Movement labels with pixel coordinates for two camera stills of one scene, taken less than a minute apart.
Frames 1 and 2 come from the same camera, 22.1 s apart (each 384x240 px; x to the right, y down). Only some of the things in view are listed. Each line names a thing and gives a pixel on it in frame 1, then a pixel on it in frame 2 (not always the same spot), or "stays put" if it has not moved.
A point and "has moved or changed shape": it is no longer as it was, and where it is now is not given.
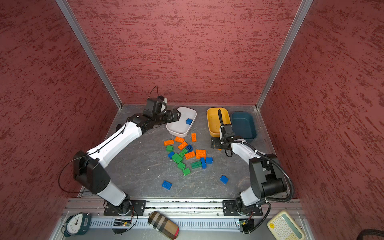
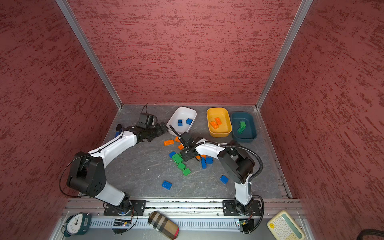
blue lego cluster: x=209 y=160 stays put
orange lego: x=190 y=155 has moved or changed shape
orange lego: x=168 y=142 stays put
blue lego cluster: x=170 y=154 stays put
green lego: x=196 y=164 → x=241 y=129
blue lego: x=166 y=184 stays put
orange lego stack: x=200 y=153 stays put
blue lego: x=189 y=148 has moved or changed shape
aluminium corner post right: x=304 y=7 stays put
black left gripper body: x=165 y=118 → x=155 y=131
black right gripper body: x=219 y=143 → x=187 y=155
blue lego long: x=203 y=162 stays put
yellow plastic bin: x=213 y=120 stays put
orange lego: x=193 y=137 has moved or changed shape
